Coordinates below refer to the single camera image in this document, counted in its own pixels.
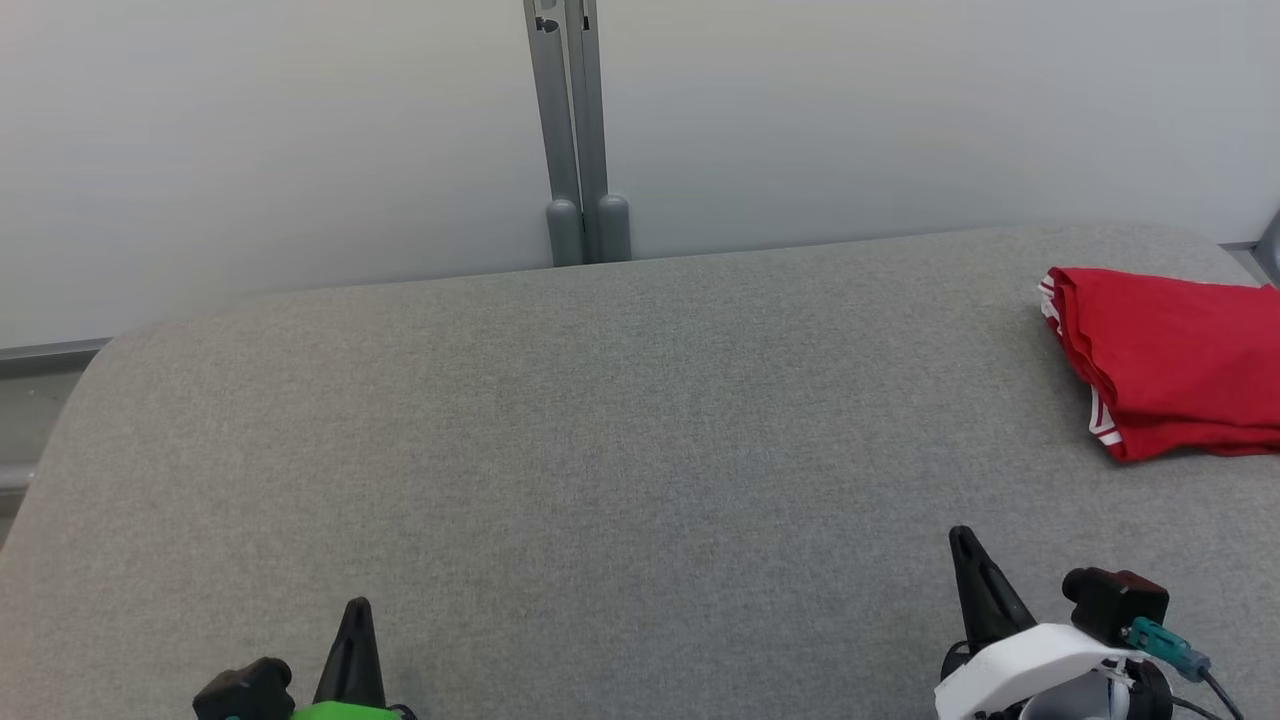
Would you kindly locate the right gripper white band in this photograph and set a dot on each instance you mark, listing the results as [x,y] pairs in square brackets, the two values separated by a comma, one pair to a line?
[1020,665]

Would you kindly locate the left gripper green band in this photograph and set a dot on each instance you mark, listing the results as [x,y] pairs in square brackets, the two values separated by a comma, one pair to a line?
[345,713]

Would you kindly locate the red Bulls 23 jersey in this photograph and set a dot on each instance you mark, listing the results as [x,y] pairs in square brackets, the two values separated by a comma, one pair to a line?
[1180,350]

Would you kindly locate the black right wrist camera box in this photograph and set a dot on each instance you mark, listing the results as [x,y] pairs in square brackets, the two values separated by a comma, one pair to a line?
[1115,605]

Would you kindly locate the grey partition post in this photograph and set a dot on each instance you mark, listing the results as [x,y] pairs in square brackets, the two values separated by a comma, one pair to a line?
[614,228]
[564,235]

